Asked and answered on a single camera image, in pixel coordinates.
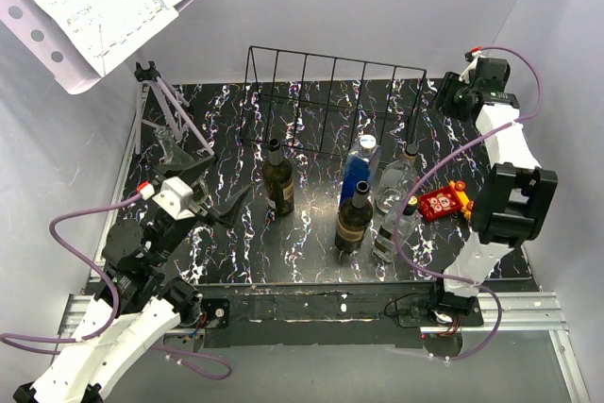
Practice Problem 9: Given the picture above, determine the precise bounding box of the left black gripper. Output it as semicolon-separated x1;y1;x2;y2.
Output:
148;155;250;265

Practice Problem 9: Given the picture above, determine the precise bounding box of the tall clear bottle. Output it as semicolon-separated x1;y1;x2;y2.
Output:
154;125;211;206

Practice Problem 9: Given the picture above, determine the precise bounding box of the dark green wine bottle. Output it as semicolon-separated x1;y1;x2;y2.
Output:
334;181;374;253
262;139;294;216

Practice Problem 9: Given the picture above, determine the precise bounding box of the black wire wine rack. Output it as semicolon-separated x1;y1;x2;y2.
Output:
239;45;428;157

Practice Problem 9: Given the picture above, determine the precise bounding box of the clear round bottle cork stopper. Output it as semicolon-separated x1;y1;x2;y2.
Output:
375;143;419;214

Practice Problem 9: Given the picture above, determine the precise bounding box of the blue square glass bottle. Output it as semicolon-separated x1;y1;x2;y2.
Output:
340;134;381;203

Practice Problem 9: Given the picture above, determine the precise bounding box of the clear square bottle orange label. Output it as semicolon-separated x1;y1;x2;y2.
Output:
372;195;421;262

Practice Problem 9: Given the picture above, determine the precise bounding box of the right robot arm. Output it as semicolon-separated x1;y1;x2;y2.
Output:
427;49;558;326

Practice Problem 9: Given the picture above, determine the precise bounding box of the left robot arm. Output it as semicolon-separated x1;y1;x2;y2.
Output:
1;157;251;402

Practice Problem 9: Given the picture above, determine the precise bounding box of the lilac music stand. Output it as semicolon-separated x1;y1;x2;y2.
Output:
1;0;212;152

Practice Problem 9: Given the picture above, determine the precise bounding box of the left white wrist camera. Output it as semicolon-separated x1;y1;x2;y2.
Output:
137;176;194;221

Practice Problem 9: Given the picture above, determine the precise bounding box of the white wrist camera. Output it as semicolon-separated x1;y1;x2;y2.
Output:
459;46;482;84
137;176;194;221

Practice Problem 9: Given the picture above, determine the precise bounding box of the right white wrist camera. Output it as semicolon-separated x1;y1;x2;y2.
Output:
459;46;482;84

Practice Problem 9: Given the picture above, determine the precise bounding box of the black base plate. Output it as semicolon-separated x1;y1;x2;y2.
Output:
197;282;483;348

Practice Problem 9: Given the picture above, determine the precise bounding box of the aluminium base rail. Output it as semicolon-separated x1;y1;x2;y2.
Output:
40;75;591;403

